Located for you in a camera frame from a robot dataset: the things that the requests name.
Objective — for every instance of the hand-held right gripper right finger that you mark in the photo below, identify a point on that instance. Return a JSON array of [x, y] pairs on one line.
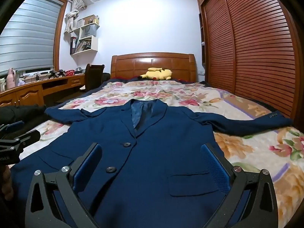
[[213, 166]]

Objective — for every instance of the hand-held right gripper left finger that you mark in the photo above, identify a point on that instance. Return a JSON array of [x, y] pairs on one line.
[[87, 166]]

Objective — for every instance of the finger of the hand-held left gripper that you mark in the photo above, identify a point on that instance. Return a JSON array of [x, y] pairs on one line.
[[26, 139], [14, 126]]

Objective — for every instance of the blue suit jacket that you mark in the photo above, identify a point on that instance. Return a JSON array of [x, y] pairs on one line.
[[147, 171]]

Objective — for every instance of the person's left hand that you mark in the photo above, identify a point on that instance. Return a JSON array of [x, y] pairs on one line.
[[6, 180]]

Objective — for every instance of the black garment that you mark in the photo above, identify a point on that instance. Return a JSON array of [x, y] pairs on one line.
[[23, 114]]

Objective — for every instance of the wooden desk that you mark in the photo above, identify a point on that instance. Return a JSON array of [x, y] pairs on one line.
[[28, 92]]

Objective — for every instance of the floral fleece blanket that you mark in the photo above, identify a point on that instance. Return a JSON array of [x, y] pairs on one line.
[[249, 147]]

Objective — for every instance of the pink bottle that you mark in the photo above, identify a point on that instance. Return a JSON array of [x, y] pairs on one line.
[[11, 78]]

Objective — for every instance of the red basket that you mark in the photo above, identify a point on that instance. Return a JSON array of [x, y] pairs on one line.
[[69, 73]]

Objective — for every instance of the grey window blind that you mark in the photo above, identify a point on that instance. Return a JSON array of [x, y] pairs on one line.
[[23, 40]]

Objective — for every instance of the dark wooden chair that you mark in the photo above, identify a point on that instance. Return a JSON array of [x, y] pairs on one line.
[[93, 76]]

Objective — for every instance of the row of books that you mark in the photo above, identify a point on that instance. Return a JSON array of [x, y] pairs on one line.
[[80, 45]]

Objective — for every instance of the yellow plush toy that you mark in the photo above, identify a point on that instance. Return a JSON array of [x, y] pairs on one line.
[[158, 74]]

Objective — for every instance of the wooden bed headboard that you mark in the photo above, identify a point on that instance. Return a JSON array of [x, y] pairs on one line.
[[133, 66]]

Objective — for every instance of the wooden louvered wardrobe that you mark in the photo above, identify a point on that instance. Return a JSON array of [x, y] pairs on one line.
[[249, 52]]

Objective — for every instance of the grey paper bag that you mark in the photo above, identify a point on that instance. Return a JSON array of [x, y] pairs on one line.
[[89, 31]]

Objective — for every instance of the wooden window frame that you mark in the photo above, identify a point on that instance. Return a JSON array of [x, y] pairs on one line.
[[59, 33]]

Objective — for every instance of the white wall shelf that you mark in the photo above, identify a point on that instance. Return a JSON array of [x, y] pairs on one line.
[[93, 45]]

